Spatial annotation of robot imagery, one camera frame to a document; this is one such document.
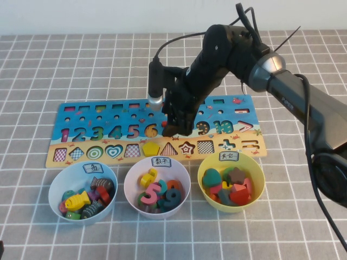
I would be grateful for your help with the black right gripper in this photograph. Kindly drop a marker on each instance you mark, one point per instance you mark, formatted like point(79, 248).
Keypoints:
point(192, 86)

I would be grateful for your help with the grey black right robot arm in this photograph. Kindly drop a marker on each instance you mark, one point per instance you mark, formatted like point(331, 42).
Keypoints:
point(292, 105)

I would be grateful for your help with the yellow wooden pentagon piece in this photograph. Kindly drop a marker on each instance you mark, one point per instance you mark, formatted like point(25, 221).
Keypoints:
point(151, 149)

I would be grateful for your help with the dark green wooden shape piece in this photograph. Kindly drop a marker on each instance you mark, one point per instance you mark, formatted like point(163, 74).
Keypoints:
point(227, 172)

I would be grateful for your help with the pink plastic bowl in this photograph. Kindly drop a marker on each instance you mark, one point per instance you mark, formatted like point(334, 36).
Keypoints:
point(132, 176)

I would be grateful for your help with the pink wooden shape piece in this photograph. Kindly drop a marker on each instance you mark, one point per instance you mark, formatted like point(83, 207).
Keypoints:
point(215, 190)

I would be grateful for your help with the brown wooden star piece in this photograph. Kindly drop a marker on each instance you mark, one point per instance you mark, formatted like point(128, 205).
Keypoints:
point(236, 175)

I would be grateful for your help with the yellow wooden plus piece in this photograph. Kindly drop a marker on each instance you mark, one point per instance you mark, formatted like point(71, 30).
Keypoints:
point(226, 186)

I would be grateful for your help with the orange wooden shape piece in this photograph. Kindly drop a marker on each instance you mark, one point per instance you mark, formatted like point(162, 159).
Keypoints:
point(214, 198)

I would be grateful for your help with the green wooden number piece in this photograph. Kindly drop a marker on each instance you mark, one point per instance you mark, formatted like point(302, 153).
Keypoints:
point(140, 199)

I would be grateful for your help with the grey wooden shape piece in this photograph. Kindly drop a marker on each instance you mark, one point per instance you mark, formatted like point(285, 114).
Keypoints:
point(223, 196)

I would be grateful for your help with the blue wooden number puzzle board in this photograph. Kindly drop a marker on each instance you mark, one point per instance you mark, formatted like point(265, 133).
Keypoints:
point(89, 122)

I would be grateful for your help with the yellow plastic bowl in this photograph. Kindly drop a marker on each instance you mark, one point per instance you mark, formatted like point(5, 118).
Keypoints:
point(254, 173)

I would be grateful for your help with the coral wooden shape piece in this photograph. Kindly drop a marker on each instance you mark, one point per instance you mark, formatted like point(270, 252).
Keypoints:
point(248, 182)

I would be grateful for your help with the red wooden trapezoid piece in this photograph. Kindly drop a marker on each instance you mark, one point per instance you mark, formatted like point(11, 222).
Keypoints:
point(240, 196)

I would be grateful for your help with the light blue plastic bowl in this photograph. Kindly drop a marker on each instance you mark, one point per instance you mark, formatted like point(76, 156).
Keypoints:
point(58, 187)

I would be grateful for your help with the white paper label sticker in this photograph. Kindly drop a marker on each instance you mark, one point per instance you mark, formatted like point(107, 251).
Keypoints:
point(161, 162)
point(228, 156)

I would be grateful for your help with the orange wooden number zero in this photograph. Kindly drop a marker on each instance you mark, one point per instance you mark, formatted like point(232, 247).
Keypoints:
point(179, 184)

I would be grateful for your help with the yellow wooden number six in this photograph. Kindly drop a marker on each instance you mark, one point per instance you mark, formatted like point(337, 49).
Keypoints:
point(146, 179)

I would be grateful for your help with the teal wooden number three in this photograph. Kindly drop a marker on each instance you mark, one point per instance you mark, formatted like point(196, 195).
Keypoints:
point(164, 187)

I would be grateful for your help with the dark teal wooden number nine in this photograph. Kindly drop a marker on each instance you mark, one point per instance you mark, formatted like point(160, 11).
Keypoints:
point(176, 201)

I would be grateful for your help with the pink wooden number five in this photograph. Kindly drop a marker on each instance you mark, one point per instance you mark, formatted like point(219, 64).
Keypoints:
point(148, 200)

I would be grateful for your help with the dark brown wooden fish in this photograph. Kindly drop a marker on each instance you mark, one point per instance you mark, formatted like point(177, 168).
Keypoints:
point(104, 183)

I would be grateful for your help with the red wooden fish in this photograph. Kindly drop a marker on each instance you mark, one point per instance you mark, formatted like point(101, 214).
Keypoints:
point(104, 195)

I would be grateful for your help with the purple wooden fish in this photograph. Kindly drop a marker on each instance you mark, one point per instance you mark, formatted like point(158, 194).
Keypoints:
point(92, 195)

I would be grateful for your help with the grey white-grid tablecloth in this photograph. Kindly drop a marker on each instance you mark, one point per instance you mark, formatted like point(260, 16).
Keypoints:
point(81, 67)

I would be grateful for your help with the dark grey wooden fish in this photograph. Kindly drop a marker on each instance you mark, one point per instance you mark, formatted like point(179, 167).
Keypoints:
point(90, 210)

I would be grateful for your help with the yellow wooden fish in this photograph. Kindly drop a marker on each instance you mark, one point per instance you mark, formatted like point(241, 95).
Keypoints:
point(77, 201)

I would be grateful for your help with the teal wooden fish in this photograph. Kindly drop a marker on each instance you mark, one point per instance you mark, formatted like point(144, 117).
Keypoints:
point(68, 193)

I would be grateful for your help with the black zip tie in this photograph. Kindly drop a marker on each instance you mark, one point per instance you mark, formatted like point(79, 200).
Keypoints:
point(287, 39)

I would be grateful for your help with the green wooden fish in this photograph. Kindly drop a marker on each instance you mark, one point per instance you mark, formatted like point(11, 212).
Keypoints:
point(71, 215)

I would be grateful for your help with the orange-red wooden fish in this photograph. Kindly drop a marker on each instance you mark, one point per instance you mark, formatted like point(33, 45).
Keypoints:
point(61, 208)

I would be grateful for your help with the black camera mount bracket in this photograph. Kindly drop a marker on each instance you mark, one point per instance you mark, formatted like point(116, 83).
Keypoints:
point(169, 78)

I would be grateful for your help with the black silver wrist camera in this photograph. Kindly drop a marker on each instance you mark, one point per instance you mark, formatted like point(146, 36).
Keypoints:
point(155, 81)

